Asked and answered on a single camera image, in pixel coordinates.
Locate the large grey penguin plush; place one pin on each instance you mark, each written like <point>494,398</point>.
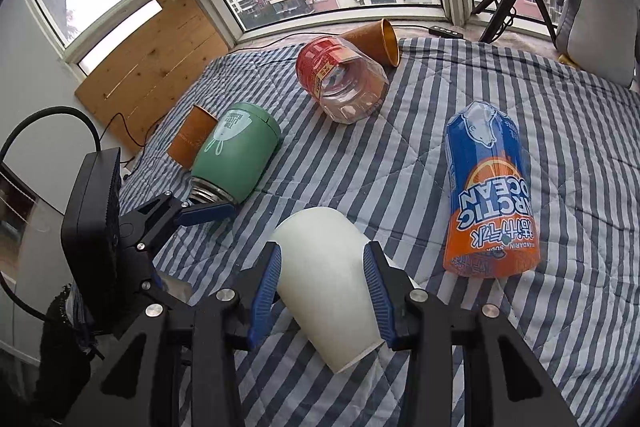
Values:
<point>601,37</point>

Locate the white paper cup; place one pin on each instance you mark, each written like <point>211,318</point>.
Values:
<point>322,284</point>

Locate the wooden headboard panel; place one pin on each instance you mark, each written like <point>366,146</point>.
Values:
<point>142,79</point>

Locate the black cable controller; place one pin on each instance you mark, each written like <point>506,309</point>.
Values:
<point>446,33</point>

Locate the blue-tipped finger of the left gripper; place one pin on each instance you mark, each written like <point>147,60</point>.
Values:
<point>197,214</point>

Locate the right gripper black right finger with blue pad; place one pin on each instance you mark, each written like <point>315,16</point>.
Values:
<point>504,383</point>

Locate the striped blue white quilt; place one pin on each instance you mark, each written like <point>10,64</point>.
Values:
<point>578,310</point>

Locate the green insulated mug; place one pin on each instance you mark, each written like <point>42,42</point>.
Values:
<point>234,156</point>

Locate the orange blue Arctic Ocean cup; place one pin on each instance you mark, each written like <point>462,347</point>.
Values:
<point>492,231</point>

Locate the brown paper cup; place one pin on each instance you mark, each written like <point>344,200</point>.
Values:
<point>377,40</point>
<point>195,129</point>

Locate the brown paper cup near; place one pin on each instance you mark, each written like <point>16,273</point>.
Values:
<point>195,129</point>

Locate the clear red label plastic jar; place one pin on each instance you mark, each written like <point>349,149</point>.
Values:
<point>347,84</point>

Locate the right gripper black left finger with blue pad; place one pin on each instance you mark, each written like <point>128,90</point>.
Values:
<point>139,382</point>

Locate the brown paper cup far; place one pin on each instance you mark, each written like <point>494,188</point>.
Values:
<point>377,40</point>

